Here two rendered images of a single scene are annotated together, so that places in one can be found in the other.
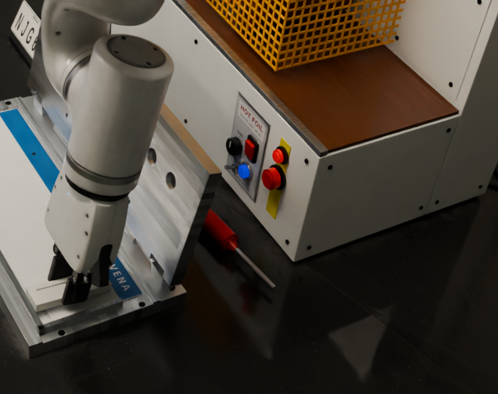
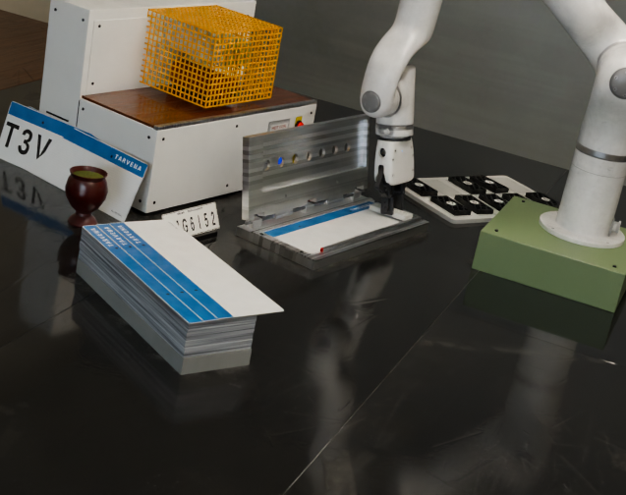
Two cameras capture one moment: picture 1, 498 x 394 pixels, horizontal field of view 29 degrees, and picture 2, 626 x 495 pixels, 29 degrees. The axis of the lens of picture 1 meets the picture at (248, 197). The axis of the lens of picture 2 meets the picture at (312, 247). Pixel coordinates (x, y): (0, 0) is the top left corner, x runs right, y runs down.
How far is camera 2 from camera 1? 3.18 m
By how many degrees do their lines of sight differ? 89
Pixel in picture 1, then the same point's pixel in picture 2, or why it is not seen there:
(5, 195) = (342, 231)
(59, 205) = (399, 162)
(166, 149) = (340, 137)
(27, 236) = (365, 225)
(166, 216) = (349, 165)
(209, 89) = not seen: hidden behind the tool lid
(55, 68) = (395, 97)
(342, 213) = not seen: hidden behind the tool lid
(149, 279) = (358, 199)
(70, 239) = (408, 168)
